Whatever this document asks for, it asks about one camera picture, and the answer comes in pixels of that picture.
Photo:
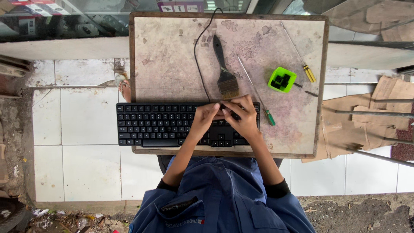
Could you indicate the person's left hand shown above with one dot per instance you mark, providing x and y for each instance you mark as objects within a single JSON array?
[{"x": 202, "y": 121}]

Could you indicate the person's right hand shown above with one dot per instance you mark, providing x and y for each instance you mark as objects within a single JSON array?
[{"x": 245, "y": 119}]

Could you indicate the person's left fingers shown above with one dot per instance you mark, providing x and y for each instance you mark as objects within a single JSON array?
[{"x": 214, "y": 109}]

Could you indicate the person's right fingers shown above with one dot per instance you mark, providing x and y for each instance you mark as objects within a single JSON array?
[{"x": 237, "y": 104}]

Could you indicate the heap of black keycaps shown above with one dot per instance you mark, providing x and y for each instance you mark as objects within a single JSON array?
[{"x": 280, "y": 81}]

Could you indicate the black computer keyboard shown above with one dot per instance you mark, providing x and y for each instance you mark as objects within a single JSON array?
[{"x": 155, "y": 124}]

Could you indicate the green plastic container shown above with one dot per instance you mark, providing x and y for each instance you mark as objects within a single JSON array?
[{"x": 291, "y": 74}]

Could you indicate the worn wooden work table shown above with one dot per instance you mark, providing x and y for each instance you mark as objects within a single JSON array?
[{"x": 171, "y": 64}]

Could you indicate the person's blue work jacket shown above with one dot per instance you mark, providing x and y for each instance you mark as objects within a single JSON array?
[{"x": 223, "y": 194}]

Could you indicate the person's left foot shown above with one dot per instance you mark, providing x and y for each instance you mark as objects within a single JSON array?
[{"x": 125, "y": 92}]

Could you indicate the grey sandal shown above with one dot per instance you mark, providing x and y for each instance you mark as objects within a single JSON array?
[{"x": 120, "y": 77}]

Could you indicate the heap of brown cardboard sheets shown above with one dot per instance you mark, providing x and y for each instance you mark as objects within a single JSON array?
[{"x": 349, "y": 129}]

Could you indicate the grey metal rod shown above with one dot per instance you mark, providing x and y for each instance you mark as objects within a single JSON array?
[
  {"x": 378, "y": 156},
  {"x": 375, "y": 113}
]

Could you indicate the glass display case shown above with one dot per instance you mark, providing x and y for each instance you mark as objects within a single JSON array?
[{"x": 81, "y": 17}]

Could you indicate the brown plywood sheets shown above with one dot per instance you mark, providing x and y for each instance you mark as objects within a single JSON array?
[{"x": 375, "y": 16}]

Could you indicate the red floor mat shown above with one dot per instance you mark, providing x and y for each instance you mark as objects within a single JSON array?
[{"x": 404, "y": 149}]

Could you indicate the heap of litter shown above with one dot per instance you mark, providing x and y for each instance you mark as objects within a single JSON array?
[{"x": 77, "y": 221}]

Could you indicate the stack of wooden planks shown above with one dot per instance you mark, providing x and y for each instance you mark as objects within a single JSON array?
[{"x": 13, "y": 66}]

